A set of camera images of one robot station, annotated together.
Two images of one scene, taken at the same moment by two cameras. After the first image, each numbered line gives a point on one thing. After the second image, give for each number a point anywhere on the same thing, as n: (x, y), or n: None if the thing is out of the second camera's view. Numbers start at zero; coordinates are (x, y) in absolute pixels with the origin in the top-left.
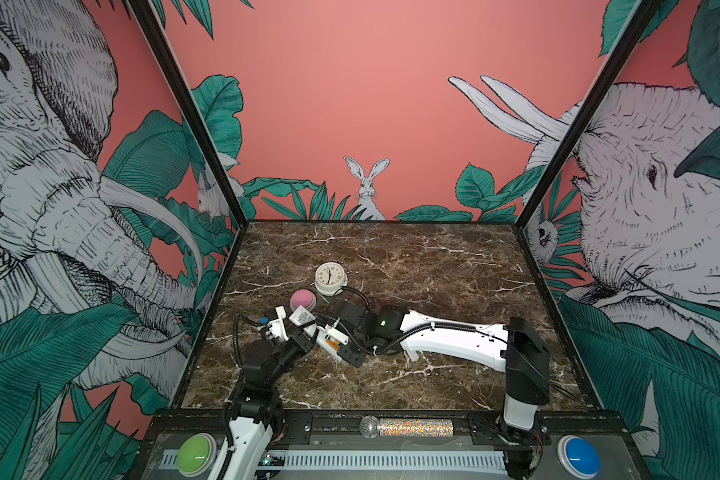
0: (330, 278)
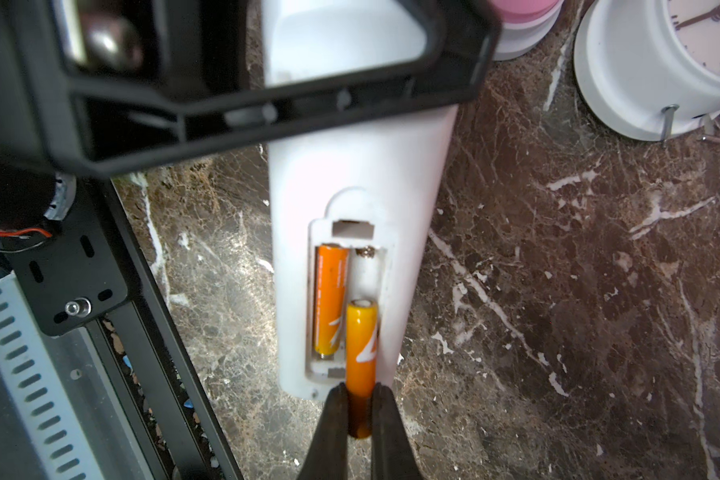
0: (650, 69)
